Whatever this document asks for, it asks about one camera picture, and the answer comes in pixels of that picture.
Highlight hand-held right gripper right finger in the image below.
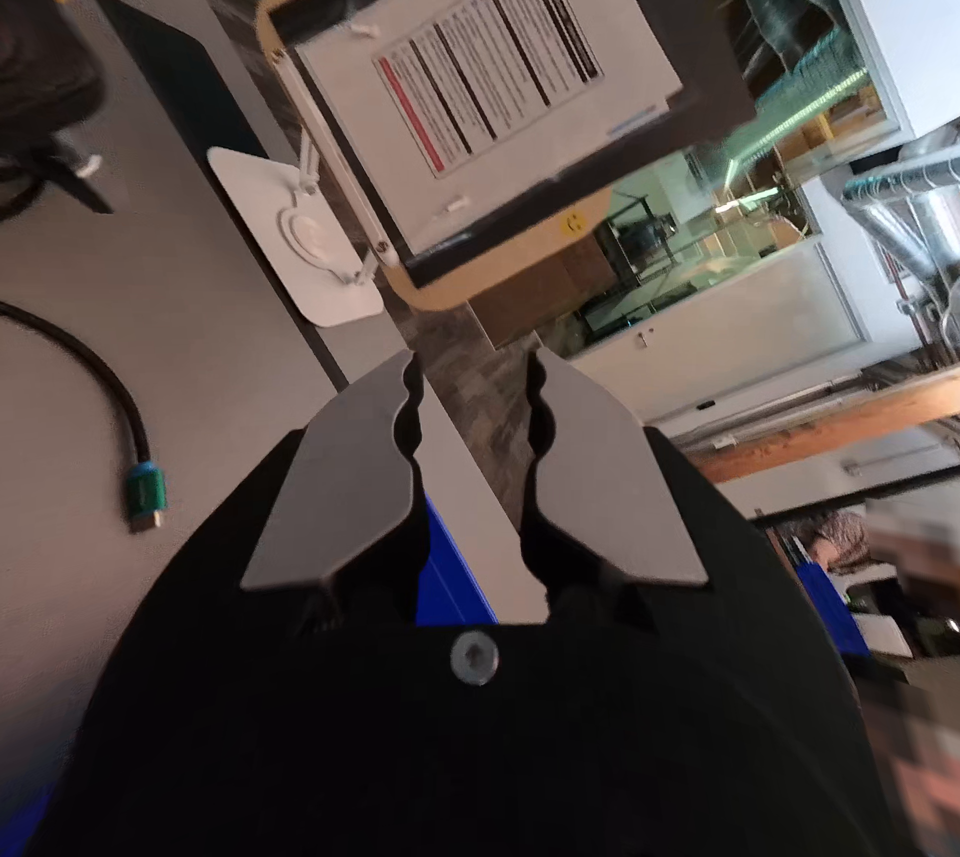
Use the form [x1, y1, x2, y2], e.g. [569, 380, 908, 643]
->
[519, 345, 711, 588]

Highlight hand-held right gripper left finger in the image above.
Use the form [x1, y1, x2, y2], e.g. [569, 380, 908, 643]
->
[240, 347, 425, 593]

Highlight blue plastic bin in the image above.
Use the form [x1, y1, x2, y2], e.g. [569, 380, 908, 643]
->
[0, 489, 500, 857]

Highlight black braided hdmi cable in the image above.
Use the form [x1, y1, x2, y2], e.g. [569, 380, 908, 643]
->
[0, 302, 168, 534]

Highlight brown cardboard box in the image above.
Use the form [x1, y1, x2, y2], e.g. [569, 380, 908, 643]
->
[468, 227, 624, 348]

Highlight wooden beam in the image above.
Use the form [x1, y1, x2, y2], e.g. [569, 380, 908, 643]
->
[686, 369, 960, 487]

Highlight white door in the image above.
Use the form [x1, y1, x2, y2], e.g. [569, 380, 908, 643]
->
[577, 242, 864, 423]

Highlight white monitor stand base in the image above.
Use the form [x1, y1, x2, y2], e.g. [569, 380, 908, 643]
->
[206, 129, 399, 329]

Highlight blue storage bin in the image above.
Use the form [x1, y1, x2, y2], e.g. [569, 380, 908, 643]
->
[795, 560, 871, 656]

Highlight tan rounded board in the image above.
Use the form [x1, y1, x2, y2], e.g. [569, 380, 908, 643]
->
[256, 0, 612, 312]

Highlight white instruction sheet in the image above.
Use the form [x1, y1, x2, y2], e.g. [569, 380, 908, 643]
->
[294, 0, 685, 257]

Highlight silver ventilation duct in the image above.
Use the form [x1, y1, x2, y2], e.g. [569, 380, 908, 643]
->
[840, 144, 960, 288]

